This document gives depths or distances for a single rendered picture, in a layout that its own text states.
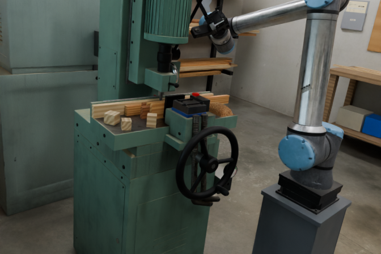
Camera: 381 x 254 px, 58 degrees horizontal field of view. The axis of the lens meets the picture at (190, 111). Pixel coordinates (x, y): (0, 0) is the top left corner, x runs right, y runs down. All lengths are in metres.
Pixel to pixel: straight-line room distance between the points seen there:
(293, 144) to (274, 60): 3.63
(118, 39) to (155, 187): 0.64
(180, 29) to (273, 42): 3.72
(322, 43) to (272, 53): 3.63
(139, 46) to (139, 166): 0.49
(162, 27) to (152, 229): 0.82
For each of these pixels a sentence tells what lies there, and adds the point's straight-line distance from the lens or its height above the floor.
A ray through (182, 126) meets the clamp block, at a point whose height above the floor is 0.93.
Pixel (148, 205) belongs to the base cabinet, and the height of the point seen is 0.57.
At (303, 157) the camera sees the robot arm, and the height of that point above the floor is 0.84.
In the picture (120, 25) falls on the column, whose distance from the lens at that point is 1.50.
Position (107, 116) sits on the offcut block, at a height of 0.93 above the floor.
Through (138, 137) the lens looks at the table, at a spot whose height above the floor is 0.88.
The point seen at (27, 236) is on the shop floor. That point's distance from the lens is 2.26.
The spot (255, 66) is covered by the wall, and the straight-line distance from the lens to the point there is 5.17.
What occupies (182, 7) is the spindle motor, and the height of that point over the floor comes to 1.34.
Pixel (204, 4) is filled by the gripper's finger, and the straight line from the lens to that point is 1.50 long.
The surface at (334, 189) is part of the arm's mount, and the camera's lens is 1.69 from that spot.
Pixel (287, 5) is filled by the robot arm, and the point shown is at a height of 1.39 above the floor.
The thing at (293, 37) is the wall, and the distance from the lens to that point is 4.83.
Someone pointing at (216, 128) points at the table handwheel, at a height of 0.95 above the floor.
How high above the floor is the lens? 1.36
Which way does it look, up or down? 18 degrees down
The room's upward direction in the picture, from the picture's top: 7 degrees clockwise
